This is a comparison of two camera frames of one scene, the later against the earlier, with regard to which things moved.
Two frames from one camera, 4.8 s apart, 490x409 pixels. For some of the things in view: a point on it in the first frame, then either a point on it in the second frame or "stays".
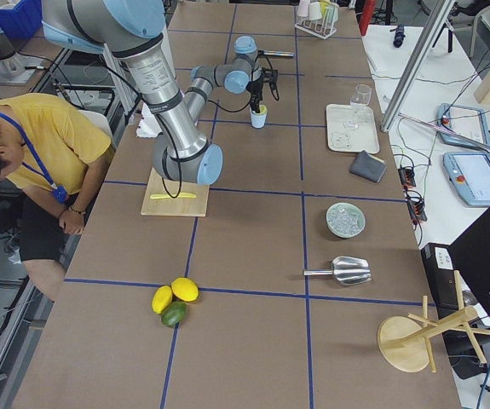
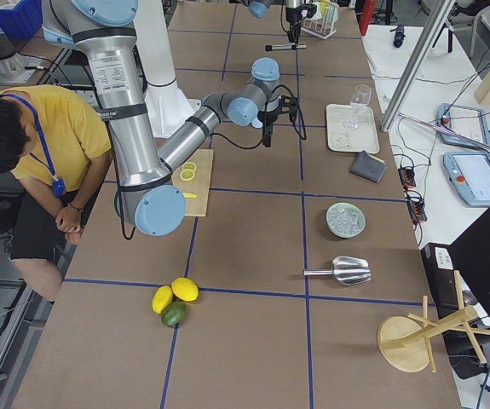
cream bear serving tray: (352, 129) stays
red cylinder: (366, 10) stays
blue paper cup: (257, 119) stays
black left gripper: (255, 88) to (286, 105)
